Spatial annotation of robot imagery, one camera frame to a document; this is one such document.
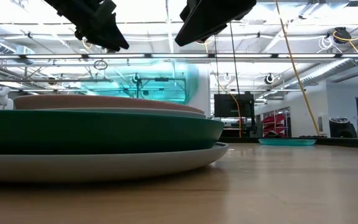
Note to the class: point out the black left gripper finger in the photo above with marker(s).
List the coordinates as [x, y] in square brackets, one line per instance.
[110, 35]

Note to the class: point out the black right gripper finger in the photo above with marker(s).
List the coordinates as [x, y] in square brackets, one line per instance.
[210, 18]
[186, 11]

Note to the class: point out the salmon pink plastic plate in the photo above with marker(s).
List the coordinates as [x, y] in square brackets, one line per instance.
[89, 102]

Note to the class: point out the light blue plastic plate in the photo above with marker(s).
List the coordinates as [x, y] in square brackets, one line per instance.
[166, 112]

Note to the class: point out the large dark green plate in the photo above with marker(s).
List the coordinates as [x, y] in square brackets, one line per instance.
[89, 132]

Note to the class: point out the long ceiling light strip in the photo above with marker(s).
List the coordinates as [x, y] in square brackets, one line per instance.
[179, 56]

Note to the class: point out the black monitor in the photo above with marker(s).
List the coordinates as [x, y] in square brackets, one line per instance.
[233, 105]

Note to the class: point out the white humanoid figure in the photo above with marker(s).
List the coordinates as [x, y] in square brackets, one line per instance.
[0, 98]

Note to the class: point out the red storage rack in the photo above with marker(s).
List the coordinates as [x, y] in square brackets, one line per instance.
[273, 124]

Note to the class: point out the large grey plastic plate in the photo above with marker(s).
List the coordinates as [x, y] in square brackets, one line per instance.
[104, 165]

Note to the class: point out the black office chair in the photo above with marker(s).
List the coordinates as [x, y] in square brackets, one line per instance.
[342, 129]

